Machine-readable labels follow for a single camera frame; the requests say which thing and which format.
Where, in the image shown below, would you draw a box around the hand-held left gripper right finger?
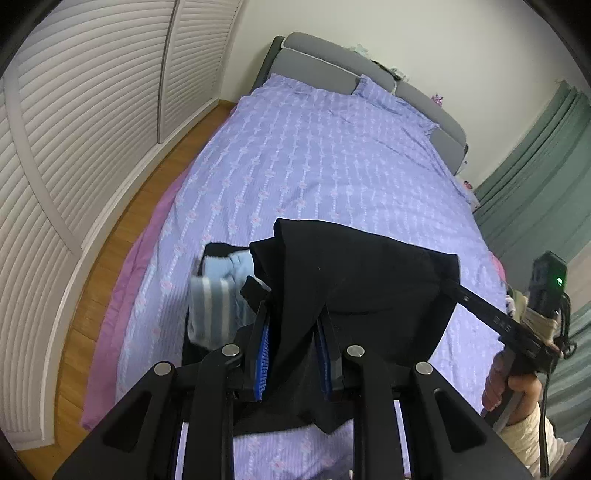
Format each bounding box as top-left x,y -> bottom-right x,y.
315,309 -> 533,480

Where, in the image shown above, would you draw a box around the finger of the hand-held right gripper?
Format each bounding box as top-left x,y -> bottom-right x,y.
443,279 -> 556,366

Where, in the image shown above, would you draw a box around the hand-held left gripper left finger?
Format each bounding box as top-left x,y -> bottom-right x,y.
53,276 -> 273,480

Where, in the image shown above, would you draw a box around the black pants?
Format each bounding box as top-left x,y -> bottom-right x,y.
233,218 -> 462,437

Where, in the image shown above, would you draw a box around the person's right forearm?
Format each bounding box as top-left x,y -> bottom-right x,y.
498,401 -> 570,479

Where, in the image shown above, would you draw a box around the person's right hand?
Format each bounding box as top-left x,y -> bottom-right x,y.
480,351 -> 544,424

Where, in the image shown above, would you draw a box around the blue white striped garment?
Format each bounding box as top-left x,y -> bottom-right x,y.
186,276 -> 257,348

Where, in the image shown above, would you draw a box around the light blue folded garment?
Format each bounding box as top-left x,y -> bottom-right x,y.
202,251 -> 260,306

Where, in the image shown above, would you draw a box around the green curtain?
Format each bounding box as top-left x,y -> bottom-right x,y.
475,80 -> 591,445

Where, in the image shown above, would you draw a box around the white bedside table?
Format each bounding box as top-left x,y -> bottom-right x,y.
455,173 -> 482,207

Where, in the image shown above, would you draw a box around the pink blanket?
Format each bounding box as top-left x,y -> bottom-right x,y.
81,173 -> 195,428

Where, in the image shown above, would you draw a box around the bed with purple bedspread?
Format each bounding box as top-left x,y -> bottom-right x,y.
113,74 -> 509,480

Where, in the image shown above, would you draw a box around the purple floral pillow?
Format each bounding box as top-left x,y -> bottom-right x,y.
353,74 -> 439,137

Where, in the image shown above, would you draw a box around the white louvred wardrobe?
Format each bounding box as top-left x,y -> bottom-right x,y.
0,0 -> 248,452

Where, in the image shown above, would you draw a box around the grey upholstered headboard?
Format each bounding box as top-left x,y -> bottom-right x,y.
252,31 -> 470,177

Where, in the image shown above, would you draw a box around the black cable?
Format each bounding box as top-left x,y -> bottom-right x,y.
538,294 -> 579,479

